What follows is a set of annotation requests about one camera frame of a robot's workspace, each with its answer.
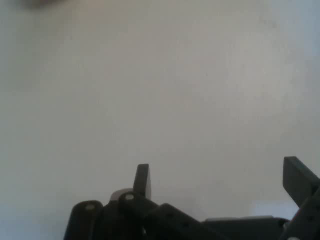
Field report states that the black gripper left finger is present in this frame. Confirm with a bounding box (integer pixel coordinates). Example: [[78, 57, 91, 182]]
[[63, 164, 226, 240]]

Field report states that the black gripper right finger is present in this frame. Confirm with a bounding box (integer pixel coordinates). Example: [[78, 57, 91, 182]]
[[279, 156, 320, 240]]

